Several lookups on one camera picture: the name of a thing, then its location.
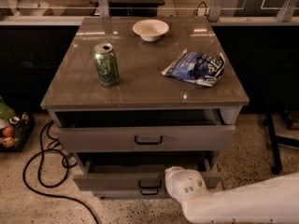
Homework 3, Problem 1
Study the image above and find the grey drawer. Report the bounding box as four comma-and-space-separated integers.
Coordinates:
74, 151, 221, 192
58, 109, 235, 152
93, 189, 169, 199

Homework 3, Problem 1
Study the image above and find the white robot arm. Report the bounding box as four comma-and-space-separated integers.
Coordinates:
165, 166, 299, 224

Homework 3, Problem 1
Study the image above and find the grey drawer cabinet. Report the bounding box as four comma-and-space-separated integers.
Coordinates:
40, 15, 250, 201

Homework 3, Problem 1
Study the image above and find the grey top drawer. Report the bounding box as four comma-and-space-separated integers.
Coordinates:
58, 109, 235, 152

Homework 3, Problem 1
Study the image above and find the grey bottom drawer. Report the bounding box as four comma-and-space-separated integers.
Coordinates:
93, 189, 169, 199

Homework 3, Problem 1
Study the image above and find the blue white chip bag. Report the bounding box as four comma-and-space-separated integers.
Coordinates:
162, 49, 225, 87

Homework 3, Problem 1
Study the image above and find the green soda can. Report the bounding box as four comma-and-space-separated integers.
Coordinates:
93, 43, 119, 87

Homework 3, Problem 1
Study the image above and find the white bowl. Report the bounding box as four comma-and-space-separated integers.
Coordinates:
133, 20, 169, 42

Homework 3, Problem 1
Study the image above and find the dark background table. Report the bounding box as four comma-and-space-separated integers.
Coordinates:
96, 0, 165, 17

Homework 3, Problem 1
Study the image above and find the black basket with fruit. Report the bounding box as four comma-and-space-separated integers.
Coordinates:
0, 96, 35, 152

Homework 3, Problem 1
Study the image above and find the black floor cable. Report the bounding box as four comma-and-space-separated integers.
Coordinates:
22, 120, 101, 224

